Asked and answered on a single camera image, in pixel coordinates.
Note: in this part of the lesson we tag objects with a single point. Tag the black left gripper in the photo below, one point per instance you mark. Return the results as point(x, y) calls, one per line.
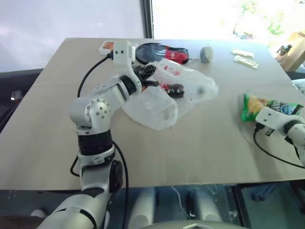
point(140, 72)

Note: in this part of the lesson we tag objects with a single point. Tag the translucent white plastic bag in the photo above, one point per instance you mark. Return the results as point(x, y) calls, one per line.
point(190, 81)

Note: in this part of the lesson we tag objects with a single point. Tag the green chip bag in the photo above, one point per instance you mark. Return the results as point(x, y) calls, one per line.
point(252, 107)

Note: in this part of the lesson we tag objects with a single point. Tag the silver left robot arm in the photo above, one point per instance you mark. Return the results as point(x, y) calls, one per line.
point(95, 112)

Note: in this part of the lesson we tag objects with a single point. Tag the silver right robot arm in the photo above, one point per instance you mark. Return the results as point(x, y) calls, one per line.
point(296, 131)

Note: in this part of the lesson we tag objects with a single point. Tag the red and black pouch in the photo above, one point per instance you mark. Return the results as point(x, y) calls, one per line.
point(177, 54)

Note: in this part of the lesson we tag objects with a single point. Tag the white box with orange label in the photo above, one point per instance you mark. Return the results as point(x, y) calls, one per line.
point(106, 47)

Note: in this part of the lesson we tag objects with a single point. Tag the grey round ball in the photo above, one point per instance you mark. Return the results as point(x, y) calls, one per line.
point(206, 54)

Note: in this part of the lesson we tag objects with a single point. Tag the white wrapped packet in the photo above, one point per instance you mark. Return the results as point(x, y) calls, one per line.
point(246, 62)
point(241, 53)

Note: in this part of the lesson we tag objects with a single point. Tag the silver rounded robot leg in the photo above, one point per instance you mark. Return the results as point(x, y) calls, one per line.
point(207, 207)
point(143, 210)

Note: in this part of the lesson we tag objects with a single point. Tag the small black figure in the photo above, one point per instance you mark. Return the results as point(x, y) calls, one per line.
point(284, 49)

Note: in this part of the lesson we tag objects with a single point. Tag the brown cardboard box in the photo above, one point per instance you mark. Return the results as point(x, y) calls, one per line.
point(295, 51)

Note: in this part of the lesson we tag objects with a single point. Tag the silver robot torso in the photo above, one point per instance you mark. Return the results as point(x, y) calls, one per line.
point(190, 225)

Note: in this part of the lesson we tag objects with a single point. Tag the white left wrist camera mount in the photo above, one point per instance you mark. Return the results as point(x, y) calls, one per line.
point(121, 52)

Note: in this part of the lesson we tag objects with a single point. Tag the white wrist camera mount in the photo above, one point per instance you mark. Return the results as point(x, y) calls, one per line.
point(271, 118)
point(121, 52)

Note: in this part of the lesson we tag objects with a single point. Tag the dark window frame post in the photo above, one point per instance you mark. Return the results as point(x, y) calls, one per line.
point(146, 19)

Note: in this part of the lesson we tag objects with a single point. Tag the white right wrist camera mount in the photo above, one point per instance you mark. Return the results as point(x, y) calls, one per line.
point(271, 118)

